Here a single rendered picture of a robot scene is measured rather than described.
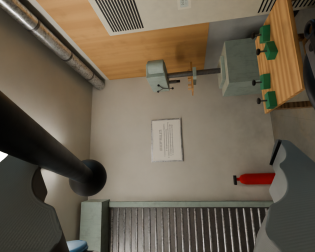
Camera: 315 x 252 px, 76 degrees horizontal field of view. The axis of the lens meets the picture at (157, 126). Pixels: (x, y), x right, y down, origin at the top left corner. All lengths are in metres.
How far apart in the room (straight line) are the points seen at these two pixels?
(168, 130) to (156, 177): 0.70
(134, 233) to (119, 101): 1.97
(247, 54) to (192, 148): 1.41
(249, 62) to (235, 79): 0.23
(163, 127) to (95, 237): 1.73
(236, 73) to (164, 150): 1.45
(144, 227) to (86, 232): 0.76
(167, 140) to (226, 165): 0.89
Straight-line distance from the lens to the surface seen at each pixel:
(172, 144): 2.99
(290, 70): 1.46
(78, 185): 0.20
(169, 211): 3.01
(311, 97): 0.38
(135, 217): 3.11
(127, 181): 3.12
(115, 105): 3.35
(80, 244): 0.51
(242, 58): 2.39
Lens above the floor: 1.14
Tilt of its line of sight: 9 degrees up
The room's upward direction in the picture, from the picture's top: 94 degrees counter-clockwise
